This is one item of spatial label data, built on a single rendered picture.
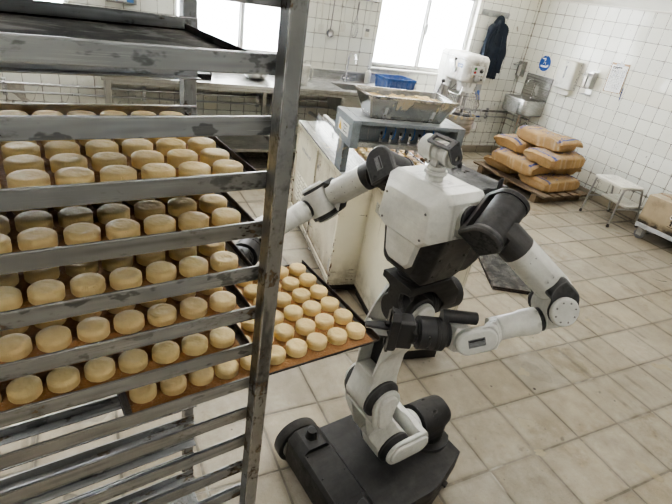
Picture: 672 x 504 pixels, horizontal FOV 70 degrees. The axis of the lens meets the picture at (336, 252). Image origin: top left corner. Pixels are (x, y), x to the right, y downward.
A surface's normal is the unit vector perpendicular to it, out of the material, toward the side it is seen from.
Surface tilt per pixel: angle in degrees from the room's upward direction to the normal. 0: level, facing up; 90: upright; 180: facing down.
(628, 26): 90
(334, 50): 90
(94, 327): 0
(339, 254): 90
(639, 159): 90
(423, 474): 0
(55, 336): 0
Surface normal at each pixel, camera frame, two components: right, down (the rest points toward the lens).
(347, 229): 0.27, 0.50
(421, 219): -0.83, 0.16
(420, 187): -0.49, -0.50
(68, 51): 0.54, 0.47
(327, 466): 0.15, -0.87
